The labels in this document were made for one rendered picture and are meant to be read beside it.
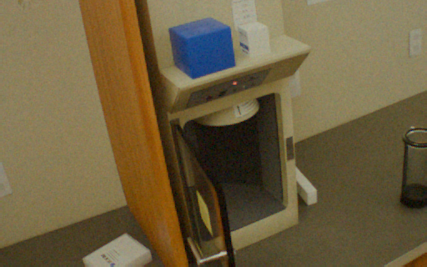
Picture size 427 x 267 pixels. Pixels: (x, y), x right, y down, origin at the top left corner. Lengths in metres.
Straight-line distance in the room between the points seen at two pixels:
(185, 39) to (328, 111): 1.07
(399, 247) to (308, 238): 0.26
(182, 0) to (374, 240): 0.82
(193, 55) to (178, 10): 0.13
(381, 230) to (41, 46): 1.10
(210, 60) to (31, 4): 0.62
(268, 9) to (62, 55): 0.62
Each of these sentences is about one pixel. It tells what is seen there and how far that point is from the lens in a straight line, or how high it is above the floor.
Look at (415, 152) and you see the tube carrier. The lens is 1.52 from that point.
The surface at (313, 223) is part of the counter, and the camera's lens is 1.57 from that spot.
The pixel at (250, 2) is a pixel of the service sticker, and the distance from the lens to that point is 1.23.
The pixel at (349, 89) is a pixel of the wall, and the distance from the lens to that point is 2.07.
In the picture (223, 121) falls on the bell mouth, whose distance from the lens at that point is 1.32.
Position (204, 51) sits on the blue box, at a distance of 1.08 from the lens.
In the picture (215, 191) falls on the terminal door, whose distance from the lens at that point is 0.96.
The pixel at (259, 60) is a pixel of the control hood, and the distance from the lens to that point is 1.15.
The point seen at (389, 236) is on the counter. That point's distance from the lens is 1.52.
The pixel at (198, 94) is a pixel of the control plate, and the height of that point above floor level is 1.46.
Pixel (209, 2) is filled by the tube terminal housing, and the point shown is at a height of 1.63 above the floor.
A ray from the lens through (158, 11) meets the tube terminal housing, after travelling 1.14.
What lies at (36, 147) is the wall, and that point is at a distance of 1.65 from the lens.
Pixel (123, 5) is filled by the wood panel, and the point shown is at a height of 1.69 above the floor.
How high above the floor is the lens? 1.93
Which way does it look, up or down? 27 degrees down
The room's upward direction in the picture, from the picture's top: 9 degrees counter-clockwise
